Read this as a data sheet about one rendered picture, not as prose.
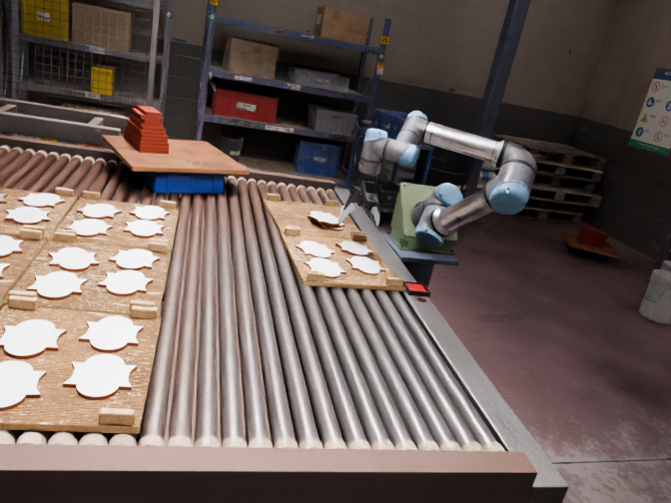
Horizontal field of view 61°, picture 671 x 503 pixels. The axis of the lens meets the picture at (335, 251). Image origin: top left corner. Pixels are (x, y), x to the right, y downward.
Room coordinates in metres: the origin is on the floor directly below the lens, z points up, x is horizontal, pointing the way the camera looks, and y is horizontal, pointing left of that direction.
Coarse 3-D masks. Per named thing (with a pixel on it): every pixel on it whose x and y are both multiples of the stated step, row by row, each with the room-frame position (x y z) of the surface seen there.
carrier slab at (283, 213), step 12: (264, 204) 2.35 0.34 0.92; (276, 204) 2.34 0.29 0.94; (288, 204) 2.38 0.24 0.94; (300, 204) 2.41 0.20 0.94; (312, 204) 2.45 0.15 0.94; (276, 216) 2.18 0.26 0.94; (288, 216) 2.21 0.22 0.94; (300, 216) 2.24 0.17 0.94; (336, 216) 2.35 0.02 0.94; (312, 228) 2.12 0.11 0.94; (348, 228) 2.22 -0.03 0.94
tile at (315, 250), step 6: (300, 246) 1.88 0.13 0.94; (306, 246) 1.89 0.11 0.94; (312, 246) 1.90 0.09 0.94; (318, 246) 1.92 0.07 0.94; (324, 246) 1.93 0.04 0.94; (306, 252) 1.82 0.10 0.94; (312, 252) 1.84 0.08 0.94; (318, 252) 1.85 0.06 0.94; (324, 252) 1.86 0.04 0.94; (330, 252) 1.87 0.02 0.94
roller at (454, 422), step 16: (320, 192) 2.76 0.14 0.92; (384, 304) 1.60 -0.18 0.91; (400, 320) 1.51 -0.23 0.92; (400, 336) 1.43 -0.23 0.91; (416, 352) 1.34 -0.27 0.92; (416, 368) 1.28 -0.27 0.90; (432, 384) 1.20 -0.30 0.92; (432, 400) 1.17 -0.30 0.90; (448, 400) 1.14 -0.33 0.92; (448, 416) 1.09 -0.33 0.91; (464, 432) 1.03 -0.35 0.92; (464, 448) 0.99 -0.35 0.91; (480, 448) 0.99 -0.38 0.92
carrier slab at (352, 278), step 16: (288, 240) 1.94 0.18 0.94; (304, 240) 1.97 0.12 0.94; (320, 240) 2.01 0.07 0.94; (336, 240) 2.05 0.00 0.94; (304, 256) 1.81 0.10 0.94; (336, 256) 1.87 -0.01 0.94; (368, 256) 1.93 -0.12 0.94; (304, 272) 1.67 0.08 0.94; (352, 272) 1.75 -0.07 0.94; (384, 272) 1.81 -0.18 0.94; (368, 288) 1.68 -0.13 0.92; (384, 288) 1.70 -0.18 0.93; (400, 288) 1.72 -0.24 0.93
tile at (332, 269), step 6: (312, 258) 1.78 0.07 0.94; (318, 258) 1.79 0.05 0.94; (324, 258) 1.80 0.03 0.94; (306, 264) 1.74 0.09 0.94; (312, 264) 1.73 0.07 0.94; (318, 264) 1.74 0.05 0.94; (324, 264) 1.75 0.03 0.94; (330, 264) 1.76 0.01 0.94; (336, 264) 1.77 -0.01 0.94; (312, 270) 1.68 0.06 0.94; (318, 270) 1.69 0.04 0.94; (324, 270) 1.70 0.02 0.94; (330, 270) 1.71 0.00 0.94; (336, 270) 1.72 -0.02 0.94; (342, 270) 1.73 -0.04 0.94; (330, 276) 1.67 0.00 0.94; (336, 276) 1.68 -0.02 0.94
